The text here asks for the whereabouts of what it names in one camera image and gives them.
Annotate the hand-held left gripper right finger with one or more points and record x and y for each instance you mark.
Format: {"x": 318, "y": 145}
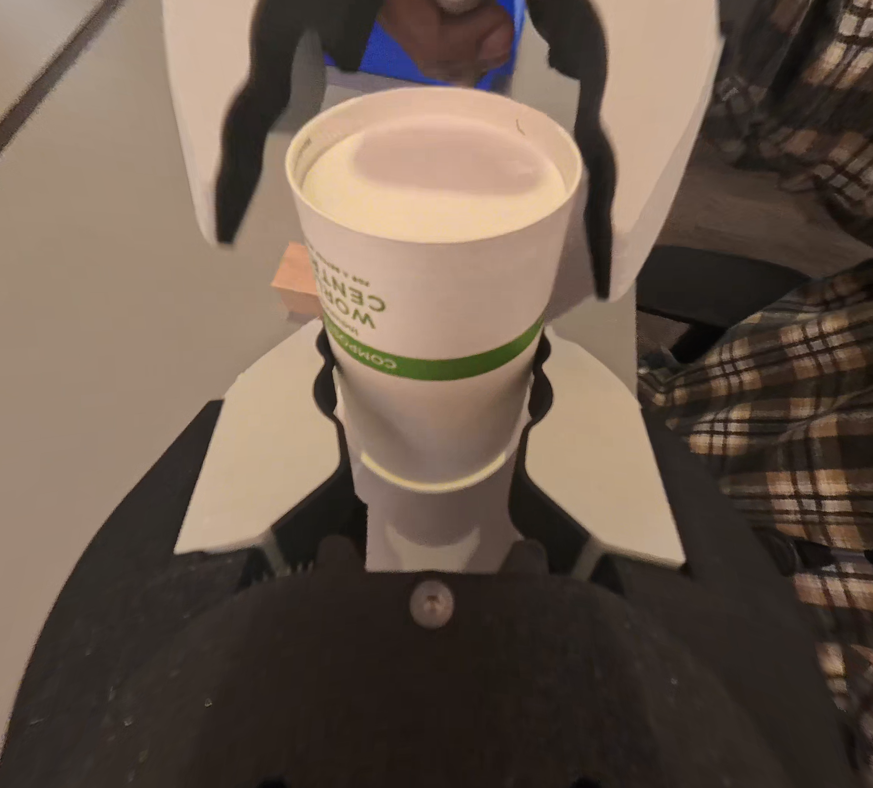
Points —
{"x": 607, "y": 460}

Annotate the blue plastic bin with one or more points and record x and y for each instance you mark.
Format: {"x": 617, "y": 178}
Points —
{"x": 382, "y": 51}

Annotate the white paper cup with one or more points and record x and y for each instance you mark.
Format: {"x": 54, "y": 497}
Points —
{"x": 436, "y": 269}

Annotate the person's right hand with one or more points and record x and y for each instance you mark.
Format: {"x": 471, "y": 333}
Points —
{"x": 436, "y": 44}

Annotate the wooden cube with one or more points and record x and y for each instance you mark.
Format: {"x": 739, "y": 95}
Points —
{"x": 297, "y": 287}

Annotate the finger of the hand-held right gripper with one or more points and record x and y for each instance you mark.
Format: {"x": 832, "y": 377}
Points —
{"x": 198, "y": 51}
{"x": 661, "y": 51}

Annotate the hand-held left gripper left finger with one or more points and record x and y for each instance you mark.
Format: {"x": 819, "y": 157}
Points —
{"x": 266, "y": 460}

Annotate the black office chair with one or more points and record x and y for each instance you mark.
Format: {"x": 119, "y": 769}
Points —
{"x": 709, "y": 283}

